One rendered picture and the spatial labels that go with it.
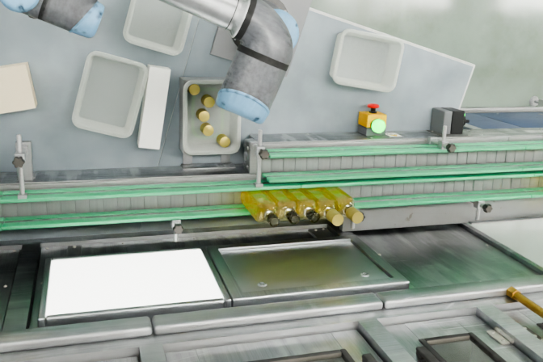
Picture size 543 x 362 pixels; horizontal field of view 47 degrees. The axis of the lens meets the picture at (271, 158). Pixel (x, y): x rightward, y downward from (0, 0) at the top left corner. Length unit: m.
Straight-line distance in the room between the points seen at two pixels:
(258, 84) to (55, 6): 0.42
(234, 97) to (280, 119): 0.71
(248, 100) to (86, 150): 0.75
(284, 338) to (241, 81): 0.58
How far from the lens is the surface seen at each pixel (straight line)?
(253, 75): 1.29
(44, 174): 1.88
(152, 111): 1.84
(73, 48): 1.87
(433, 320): 1.59
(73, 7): 1.28
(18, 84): 1.82
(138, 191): 1.75
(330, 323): 1.48
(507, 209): 2.33
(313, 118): 2.03
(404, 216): 2.12
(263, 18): 1.29
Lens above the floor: 2.62
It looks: 68 degrees down
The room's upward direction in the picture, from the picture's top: 130 degrees clockwise
